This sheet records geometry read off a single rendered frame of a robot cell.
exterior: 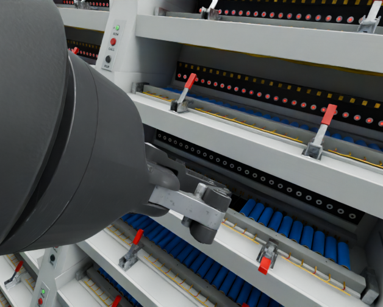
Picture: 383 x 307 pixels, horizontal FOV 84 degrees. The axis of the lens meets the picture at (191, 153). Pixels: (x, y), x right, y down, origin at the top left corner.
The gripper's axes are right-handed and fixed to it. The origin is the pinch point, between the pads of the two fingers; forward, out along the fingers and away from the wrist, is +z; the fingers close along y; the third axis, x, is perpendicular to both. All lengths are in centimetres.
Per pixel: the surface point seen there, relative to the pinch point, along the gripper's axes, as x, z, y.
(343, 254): 0.8, 24.6, -20.1
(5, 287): 63, 28, 61
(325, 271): 4.3, 20.1, -17.8
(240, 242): 6.9, 18.2, -4.3
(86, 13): -28, 8, 54
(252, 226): 3.4, 19.5, -4.9
